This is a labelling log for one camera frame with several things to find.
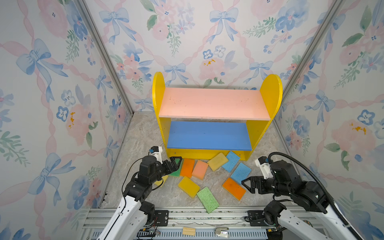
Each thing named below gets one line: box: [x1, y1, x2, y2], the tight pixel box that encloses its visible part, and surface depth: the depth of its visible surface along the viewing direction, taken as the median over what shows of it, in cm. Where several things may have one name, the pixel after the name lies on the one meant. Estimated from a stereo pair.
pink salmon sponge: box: [191, 160, 209, 181], surface depth 91 cm
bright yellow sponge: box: [178, 176, 201, 199], surface depth 85 cm
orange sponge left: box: [180, 158, 195, 178], surface depth 92 cm
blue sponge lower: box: [230, 162, 252, 184], surface depth 90 cm
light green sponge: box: [196, 186, 220, 214], surface depth 80 cm
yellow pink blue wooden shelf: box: [152, 72, 283, 161], surface depth 86 cm
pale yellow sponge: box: [207, 152, 229, 172], surface depth 92 cm
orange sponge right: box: [222, 177, 247, 201], surface depth 85 cm
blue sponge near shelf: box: [222, 150, 241, 173], surface depth 94 cm
